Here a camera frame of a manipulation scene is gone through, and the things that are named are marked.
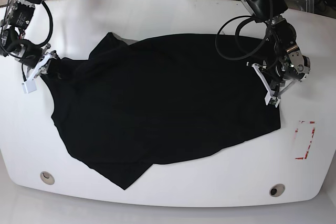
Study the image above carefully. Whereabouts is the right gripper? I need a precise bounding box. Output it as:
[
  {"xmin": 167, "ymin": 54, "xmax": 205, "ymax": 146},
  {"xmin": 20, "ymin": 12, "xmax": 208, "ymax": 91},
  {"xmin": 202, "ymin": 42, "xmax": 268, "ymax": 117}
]
[{"xmin": 1, "ymin": 37, "xmax": 49, "ymax": 69}]

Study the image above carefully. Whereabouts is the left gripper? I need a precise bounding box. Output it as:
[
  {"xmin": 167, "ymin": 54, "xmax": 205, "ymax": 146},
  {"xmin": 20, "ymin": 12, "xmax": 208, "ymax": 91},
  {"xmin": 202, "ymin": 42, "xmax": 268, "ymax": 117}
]
[{"xmin": 267, "ymin": 45, "xmax": 310, "ymax": 81}]

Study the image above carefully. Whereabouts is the black t-shirt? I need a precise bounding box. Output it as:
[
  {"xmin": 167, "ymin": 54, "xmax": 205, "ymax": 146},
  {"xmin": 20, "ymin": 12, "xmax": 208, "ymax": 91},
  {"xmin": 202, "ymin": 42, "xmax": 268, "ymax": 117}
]
[{"xmin": 42, "ymin": 33, "xmax": 281, "ymax": 189}]

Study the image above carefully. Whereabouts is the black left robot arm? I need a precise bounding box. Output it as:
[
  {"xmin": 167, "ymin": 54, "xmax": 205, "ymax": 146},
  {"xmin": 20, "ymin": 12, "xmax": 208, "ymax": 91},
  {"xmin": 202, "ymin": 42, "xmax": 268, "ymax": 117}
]
[{"xmin": 241, "ymin": 0, "xmax": 310, "ymax": 92}]

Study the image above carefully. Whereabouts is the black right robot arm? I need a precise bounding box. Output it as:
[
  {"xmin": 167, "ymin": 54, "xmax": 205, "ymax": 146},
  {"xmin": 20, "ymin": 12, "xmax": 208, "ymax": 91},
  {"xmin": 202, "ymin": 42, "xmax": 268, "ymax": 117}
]
[{"xmin": 1, "ymin": 0, "xmax": 54, "ymax": 68}]

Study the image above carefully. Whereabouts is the red tape rectangle marking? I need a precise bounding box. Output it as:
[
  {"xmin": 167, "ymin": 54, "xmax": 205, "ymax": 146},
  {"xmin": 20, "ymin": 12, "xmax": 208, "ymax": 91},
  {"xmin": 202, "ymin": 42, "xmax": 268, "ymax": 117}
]
[{"xmin": 292, "ymin": 121, "xmax": 316, "ymax": 160}]

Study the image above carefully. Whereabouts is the left table grommet hole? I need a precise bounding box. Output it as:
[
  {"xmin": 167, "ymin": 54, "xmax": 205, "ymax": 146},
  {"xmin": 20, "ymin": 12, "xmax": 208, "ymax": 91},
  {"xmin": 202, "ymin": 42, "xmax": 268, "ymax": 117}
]
[{"xmin": 40, "ymin": 172, "xmax": 55, "ymax": 185}]

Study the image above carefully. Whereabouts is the table grommet hole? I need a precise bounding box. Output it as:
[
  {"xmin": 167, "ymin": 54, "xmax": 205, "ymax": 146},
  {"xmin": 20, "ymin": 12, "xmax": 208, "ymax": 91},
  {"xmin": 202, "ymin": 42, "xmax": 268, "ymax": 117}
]
[
  {"xmin": 269, "ymin": 184, "xmax": 286, "ymax": 197},
  {"xmin": 40, "ymin": 172, "xmax": 55, "ymax": 185}
]

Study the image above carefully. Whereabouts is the right table grommet hole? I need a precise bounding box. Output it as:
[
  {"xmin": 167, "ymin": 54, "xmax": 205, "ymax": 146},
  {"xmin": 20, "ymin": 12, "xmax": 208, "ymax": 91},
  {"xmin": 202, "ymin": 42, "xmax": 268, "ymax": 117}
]
[{"xmin": 269, "ymin": 184, "xmax": 286, "ymax": 197}]

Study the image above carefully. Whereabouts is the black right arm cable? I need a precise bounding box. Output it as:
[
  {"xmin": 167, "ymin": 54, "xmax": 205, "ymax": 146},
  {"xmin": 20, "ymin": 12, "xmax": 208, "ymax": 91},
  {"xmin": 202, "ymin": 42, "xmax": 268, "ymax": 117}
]
[{"xmin": 0, "ymin": 0, "xmax": 55, "ymax": 83}]

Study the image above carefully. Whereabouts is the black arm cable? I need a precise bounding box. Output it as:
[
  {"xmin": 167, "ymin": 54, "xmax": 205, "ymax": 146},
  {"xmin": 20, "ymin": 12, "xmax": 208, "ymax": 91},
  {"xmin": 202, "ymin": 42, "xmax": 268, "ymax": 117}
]
[
  {"xmin": 0, "ymin": 0, "xmax": 55, "ymax": 83},
  {"xmin": 214, "ymin": 0, "xmax": 279, "ymax": 61}
]

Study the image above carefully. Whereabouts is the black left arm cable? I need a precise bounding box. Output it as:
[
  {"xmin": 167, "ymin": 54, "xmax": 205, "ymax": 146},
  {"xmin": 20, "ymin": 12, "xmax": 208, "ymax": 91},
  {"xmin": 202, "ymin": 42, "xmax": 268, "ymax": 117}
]
[{"xmin": 214, "ymin": 0, "xmax": 279, "ymax": 61}]

